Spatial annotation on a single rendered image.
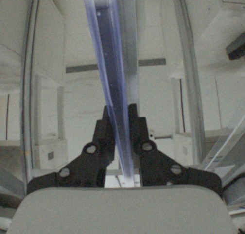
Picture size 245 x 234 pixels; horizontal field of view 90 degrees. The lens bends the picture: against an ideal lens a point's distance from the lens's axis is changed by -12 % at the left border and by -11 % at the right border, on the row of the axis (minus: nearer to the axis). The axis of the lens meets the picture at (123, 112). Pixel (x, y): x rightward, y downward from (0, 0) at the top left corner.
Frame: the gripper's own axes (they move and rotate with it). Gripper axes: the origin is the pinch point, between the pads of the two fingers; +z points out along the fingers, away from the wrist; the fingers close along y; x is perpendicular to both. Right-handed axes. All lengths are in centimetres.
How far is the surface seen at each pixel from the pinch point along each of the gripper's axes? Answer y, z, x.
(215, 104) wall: 123, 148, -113
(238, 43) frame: 43, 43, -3
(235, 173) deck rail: 27.8, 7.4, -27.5
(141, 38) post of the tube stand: 2.6, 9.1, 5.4
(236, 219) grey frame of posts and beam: 39, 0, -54
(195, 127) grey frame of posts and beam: 24.1, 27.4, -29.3
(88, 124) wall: -64, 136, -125
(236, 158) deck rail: 27.7, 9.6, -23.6
